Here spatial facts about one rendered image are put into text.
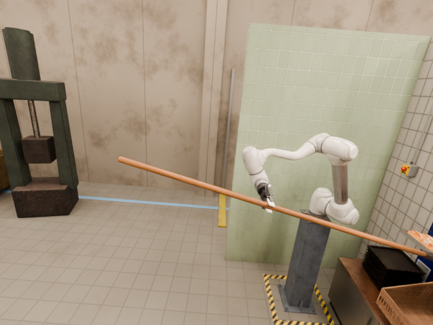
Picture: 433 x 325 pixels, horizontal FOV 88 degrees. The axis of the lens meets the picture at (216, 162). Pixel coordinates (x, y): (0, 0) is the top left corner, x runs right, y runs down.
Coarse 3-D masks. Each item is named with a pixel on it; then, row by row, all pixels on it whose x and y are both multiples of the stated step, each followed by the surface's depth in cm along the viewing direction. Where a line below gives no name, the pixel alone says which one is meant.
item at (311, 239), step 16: (304, 224) 203; (304, 240) 201; (320, 240) 199; (304, 256) 205; (320, 256) 204; (288, 272) 235; (304, 272) 211; (288, 288) 231; (304, 288) 217; (272, 304) 226; (288, 304) 226; (304, 304) 224; (288, 320) 211
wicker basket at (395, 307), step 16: (384, 288) 164; (400, 288) 164; (416, 288) 163; (432, 288) 164; (384, 304) 167; (400, 304) 169; (416, 304) 169; (432, 304) 166; (400, 320) 147; (416, 320) 157; (432, 320) 158
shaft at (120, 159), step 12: (144, 168) 109; (156, 168) 110; (180, 180) 111; (192, 180) 111; (216, 192) 113; (228, 192) 113; (264, 204) 114; (300, 216) 115; (336, 228) 117; (348, 228) 118; (372, 240) 119; (384, 240) 120; (420, 252) 121
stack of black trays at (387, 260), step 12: (372, 252) 190; (384, 252) 192; (396, 252) 193; (372, 264) 189; (384, 264) 176; (396, 264) 179; (408, 264) 180; (372, 276) 189; (384, 276) 176; (396, 276) 175; (408, 276) 172; (420, 276) 173
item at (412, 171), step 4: (404, 164) 205; (408, 164) 201; (412, 164) 201; (408, 168) 200; (412, 168) 198; (416, 168) 198; (400, 172) 209; (404, 172) 204; (408, 172) 200; (412, 172) 199; (416, 172) 199; (412, 176) 200
